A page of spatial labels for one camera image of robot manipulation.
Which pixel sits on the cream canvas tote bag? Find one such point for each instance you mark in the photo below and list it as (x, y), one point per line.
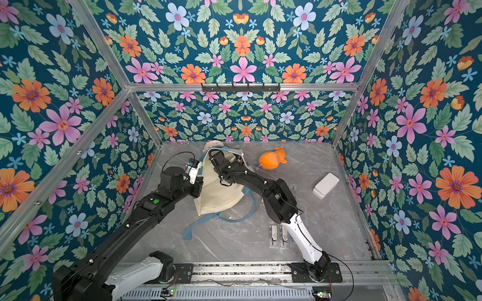
(216, 198)

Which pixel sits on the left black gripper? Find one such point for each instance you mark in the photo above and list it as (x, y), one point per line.
(197, 186)

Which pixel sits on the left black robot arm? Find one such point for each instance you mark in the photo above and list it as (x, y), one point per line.
(94, 277)

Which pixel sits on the pink round alarm clock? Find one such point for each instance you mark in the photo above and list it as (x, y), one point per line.
(213, 144)

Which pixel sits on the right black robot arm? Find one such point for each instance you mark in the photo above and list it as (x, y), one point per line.
(280, 203)

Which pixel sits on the orange plastic fish toy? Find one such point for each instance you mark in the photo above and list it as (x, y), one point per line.
(271, 160)

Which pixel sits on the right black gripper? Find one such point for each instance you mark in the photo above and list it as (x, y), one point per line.
(217, 160)

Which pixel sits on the black hook rail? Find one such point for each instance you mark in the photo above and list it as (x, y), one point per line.
(234, 88)

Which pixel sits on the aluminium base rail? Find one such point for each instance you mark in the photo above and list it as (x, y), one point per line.
(348, 280)

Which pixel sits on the white rectangular box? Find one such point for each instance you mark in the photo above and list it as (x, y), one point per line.
(325, 185)

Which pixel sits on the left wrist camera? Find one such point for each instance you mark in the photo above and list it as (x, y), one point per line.
(193, 167)

